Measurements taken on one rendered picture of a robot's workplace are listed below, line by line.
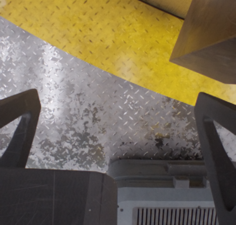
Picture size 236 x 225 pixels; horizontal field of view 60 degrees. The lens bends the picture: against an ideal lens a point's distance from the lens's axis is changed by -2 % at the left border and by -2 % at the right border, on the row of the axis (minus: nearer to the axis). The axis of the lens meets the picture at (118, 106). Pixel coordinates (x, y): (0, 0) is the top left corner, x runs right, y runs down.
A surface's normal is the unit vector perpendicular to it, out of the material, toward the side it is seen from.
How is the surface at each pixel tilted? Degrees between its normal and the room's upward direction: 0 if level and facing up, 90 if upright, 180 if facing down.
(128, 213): 0
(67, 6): 0
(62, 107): 0
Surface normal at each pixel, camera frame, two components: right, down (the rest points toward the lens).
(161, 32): 0.00, 0.13
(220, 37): -0.94, -0.35
